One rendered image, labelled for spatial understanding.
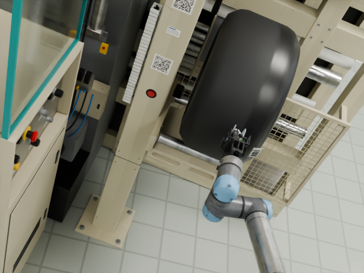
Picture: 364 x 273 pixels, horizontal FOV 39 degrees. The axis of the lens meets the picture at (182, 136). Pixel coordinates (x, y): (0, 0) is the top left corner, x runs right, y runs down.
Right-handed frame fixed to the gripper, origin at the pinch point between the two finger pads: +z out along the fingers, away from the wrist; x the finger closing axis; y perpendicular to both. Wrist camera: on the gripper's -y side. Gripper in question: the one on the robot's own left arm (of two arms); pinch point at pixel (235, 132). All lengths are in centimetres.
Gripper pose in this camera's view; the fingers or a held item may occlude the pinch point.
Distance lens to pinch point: 187.8
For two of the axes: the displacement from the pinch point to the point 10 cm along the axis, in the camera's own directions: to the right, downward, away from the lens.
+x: -9.3, -3.8, -0.4
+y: 3.2, -7.3, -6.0
